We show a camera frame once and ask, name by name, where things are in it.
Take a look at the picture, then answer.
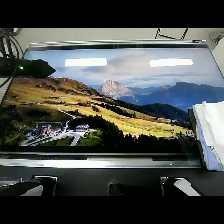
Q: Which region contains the white garment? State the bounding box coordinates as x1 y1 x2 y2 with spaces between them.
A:
192 100 224 168

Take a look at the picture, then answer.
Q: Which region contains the silver frame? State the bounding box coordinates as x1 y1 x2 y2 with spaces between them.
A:
0 39 209 197

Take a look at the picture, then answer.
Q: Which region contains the black cable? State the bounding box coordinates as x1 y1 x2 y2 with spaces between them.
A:
0 27 25 88

